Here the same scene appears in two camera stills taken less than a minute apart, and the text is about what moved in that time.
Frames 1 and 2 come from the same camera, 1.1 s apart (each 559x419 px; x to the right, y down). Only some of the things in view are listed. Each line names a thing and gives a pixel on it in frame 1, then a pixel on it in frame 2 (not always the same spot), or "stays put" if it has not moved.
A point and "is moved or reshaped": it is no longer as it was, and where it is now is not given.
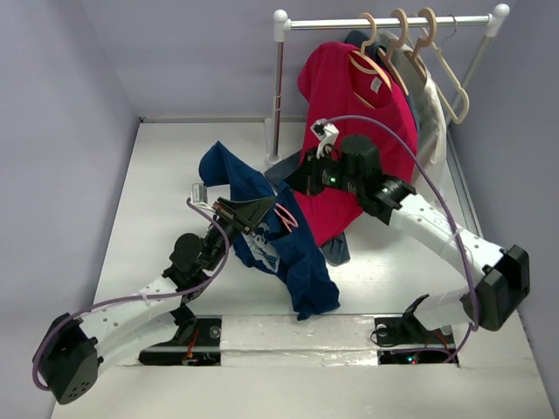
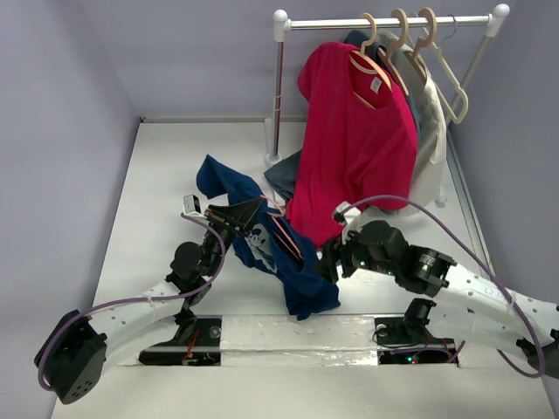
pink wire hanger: [285, 220] -> [273, 216]
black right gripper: [313, 175] -> [333, 258]
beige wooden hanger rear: [445, 63] stays put
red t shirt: [357, 99] stays put
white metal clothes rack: [283, 24] stays put
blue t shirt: [279, 243] is moved or reshaped
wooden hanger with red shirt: [364, 63] stays put
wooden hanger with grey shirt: [389, 59] stays put
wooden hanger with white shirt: [419, 42] stays put
